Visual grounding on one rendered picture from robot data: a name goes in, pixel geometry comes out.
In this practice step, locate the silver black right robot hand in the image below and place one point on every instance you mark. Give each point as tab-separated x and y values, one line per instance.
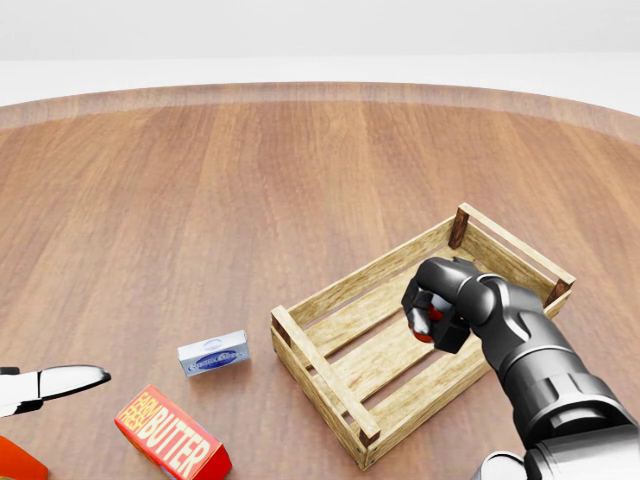
450	280

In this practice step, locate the red tomato sauce tin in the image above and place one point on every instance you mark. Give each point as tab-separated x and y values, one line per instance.
433	313

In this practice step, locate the wooden slat tray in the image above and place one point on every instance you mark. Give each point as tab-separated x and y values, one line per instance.
350	345

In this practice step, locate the red yellow butter box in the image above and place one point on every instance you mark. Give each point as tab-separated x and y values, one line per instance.
170	440

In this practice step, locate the blue white cream cheese box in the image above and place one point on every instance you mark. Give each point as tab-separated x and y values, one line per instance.
214	354

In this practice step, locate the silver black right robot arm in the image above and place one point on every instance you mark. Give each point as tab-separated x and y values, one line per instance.
560	380

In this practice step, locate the orange red container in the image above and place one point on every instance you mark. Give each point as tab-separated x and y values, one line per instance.
20	462

